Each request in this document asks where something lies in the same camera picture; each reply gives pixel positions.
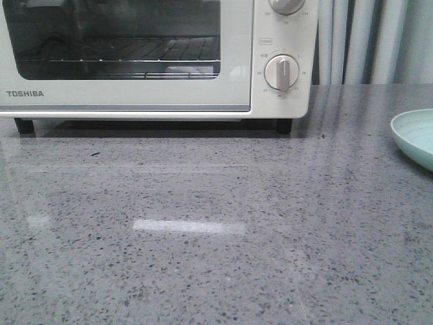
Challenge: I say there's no glass oven door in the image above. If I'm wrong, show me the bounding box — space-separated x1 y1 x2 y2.
1 1 254 111

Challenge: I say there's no lower oven timer knob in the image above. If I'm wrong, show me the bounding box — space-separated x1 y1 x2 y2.
265 54 300 91

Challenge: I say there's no upper oven control knob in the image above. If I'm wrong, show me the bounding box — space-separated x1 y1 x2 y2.
269 0 304 16

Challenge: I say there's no white Toshiba toaster oven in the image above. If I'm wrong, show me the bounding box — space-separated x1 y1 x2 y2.
1 1 319 133

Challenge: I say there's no grey curtain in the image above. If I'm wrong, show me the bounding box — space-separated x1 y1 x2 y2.
313 0 432 85

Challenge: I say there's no light green plate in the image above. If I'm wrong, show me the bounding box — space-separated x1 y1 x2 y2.
390 108 432 171

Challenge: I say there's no metal oven wire rack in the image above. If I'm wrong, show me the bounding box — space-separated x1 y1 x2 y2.
14 36 221 79

